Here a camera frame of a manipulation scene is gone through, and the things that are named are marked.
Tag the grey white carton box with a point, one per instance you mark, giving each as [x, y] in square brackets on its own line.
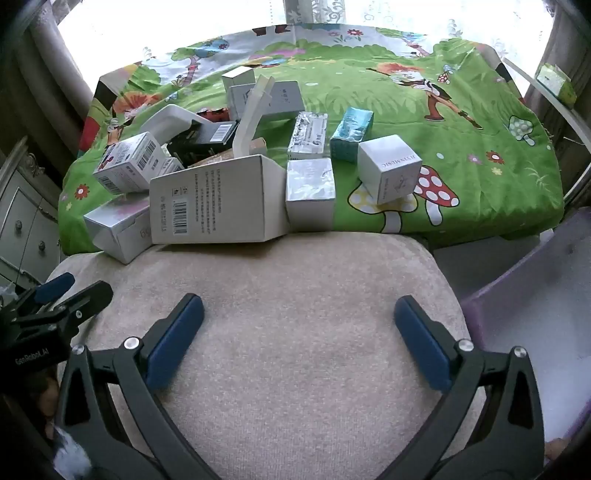
[285, 100]

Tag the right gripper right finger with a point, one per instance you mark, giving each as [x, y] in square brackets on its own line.
[488, 423]

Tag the teal foil box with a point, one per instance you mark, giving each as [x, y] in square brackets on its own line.
[354, 127]

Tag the white curved shelf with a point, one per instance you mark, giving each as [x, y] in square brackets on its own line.
[573, 118]

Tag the silver box with pink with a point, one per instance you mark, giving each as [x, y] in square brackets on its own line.
[121, 227]

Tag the white plastic case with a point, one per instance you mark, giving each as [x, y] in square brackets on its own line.
[169, 122]

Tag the black barcode box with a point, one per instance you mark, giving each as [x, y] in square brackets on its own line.
[202, 141]

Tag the yellow tan long box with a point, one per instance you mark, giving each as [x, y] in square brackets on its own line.
[256, 146]

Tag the green tissue pack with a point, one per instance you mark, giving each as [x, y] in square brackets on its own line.
[558, 83]

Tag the white medicine box red figure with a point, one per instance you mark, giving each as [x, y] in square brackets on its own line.
[129, 165]

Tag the green cartoon print cloth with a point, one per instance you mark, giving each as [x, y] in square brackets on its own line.
[452, 101]

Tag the white drawer cabinet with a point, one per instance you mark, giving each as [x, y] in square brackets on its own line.
[30, 247]

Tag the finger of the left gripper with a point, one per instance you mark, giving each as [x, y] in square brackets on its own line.
[49, 291]
[81, 299]

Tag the white cube cosmetic box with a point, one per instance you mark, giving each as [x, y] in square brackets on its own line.
[388, 168]

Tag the purple storage box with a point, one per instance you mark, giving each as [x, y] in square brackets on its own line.
[542, 303]

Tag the small white cube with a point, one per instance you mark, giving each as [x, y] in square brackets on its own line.
[238, 76]

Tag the silver foil cube box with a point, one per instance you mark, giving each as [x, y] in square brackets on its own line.
[310, 194]

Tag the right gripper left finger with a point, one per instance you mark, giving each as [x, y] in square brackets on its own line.
[110, 423]

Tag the lace window curtain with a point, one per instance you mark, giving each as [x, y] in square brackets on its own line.
[315, 11]

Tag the large white barcode box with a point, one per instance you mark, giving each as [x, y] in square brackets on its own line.
[241, 200]

